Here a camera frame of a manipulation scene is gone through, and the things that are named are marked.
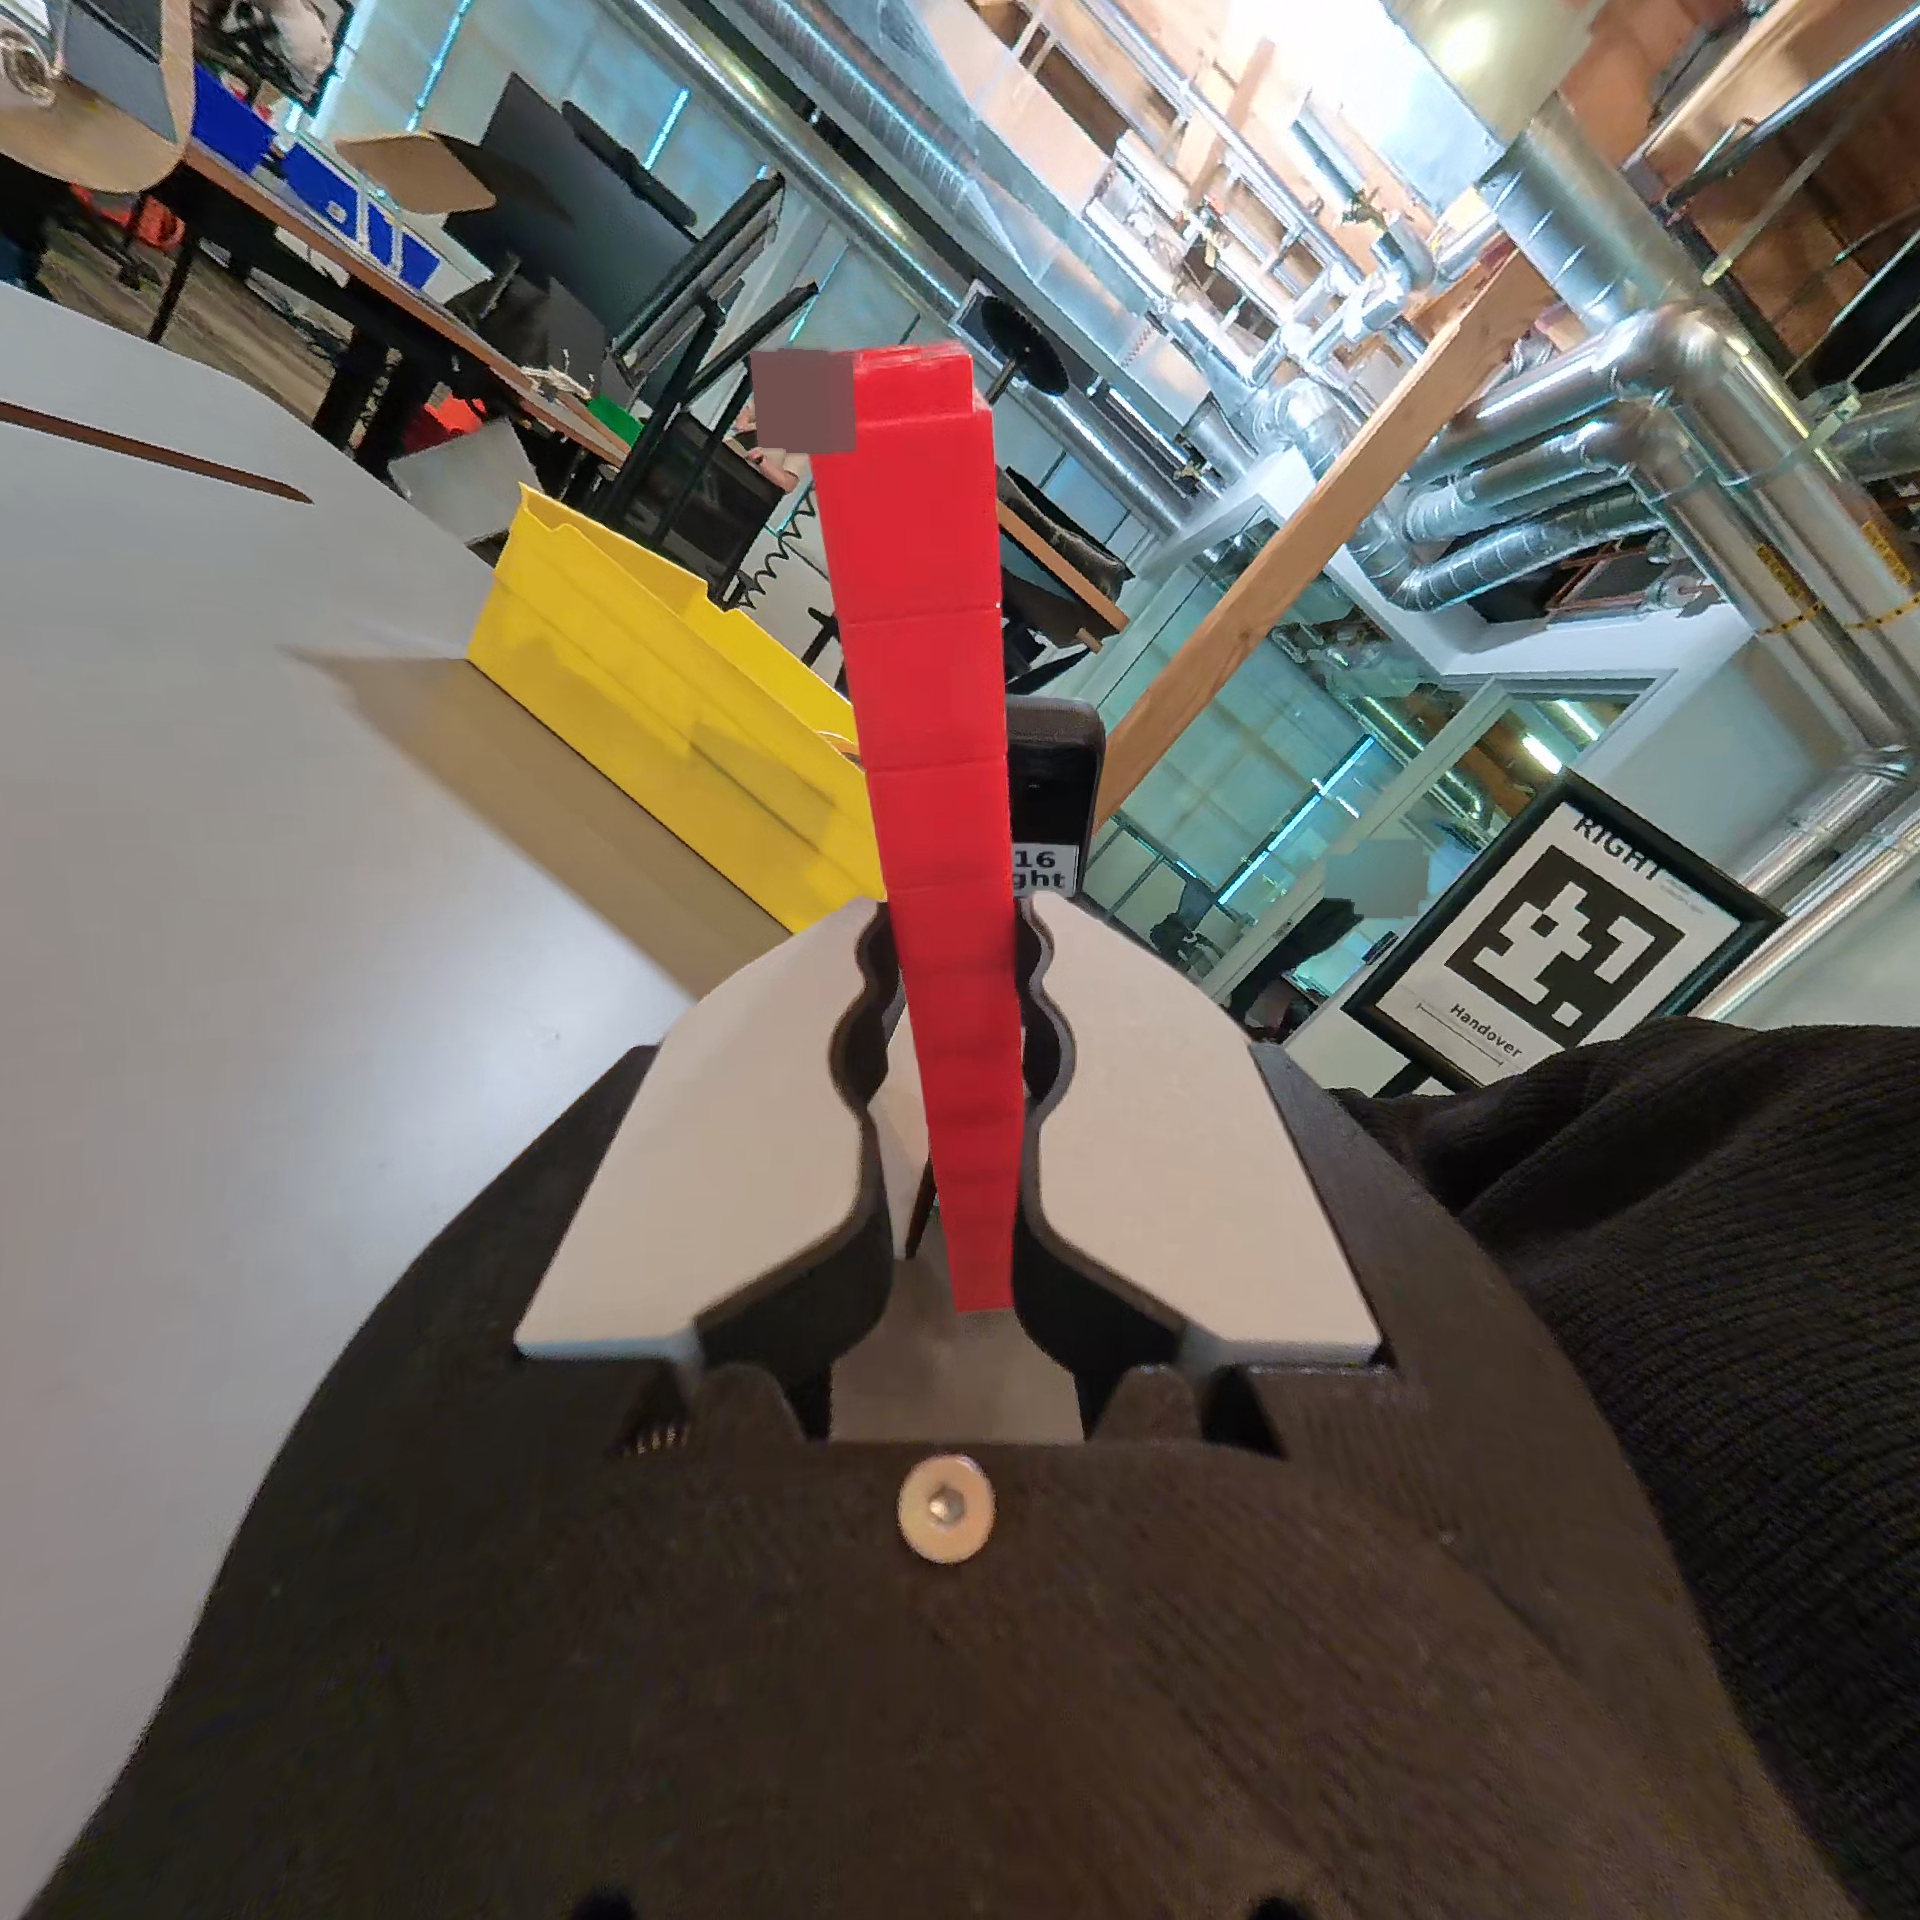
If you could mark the red brick stick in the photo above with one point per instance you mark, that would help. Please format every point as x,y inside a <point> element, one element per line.
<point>931,780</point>

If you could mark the wooden top standing desk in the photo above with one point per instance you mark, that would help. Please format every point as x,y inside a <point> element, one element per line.
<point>1067,570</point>

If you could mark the silver ventilation duct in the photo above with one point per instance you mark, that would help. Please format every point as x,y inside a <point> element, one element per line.
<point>1681,450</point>
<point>900,210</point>

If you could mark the yellow storage bin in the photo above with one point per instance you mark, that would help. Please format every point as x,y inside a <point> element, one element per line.
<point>660,706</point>

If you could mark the long wooden desk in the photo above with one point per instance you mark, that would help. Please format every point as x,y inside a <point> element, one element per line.
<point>420,316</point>

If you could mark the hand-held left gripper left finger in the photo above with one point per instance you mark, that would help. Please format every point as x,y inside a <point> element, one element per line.
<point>737,1186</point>

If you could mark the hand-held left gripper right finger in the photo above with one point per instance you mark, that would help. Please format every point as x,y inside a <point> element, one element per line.
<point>1200,1170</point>

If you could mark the person's right forearm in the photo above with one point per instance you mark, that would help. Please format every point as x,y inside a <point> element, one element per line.
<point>1711,1351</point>

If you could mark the blue parts tray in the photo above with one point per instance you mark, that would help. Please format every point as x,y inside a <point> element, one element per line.
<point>301,180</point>

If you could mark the black monitor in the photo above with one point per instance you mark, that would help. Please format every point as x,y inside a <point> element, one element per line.
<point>691,271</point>

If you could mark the black white marker sign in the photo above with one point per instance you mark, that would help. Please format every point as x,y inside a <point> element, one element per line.
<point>1560,946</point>

